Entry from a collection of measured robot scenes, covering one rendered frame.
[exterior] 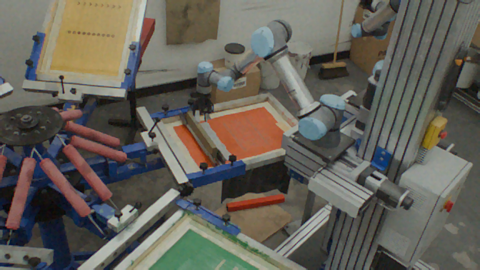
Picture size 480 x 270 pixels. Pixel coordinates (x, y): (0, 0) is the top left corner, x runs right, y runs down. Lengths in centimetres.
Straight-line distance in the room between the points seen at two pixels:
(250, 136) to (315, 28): 286
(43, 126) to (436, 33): 169
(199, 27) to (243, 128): 197
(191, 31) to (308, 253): 243
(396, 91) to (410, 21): 31
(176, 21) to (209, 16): 35
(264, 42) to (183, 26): 259
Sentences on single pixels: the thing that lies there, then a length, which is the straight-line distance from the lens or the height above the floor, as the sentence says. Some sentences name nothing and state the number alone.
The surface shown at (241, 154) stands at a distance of 263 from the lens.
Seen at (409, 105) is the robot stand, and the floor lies 154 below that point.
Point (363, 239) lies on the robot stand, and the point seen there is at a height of 67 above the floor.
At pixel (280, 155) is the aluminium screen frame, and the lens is 261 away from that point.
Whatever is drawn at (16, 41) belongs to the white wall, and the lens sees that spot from 435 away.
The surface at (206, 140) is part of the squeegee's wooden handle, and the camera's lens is 256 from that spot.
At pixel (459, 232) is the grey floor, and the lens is 403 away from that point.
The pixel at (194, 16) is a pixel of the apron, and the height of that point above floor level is 80.
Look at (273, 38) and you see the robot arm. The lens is 202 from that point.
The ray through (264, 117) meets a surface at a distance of 294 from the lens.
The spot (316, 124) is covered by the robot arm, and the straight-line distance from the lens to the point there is 205.
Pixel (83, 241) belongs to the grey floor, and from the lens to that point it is 351.
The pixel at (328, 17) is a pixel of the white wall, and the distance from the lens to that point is 549.
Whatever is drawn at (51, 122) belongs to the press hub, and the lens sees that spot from 232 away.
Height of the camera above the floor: 262
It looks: 37 degrees down
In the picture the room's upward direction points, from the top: 6 degrees clockwise
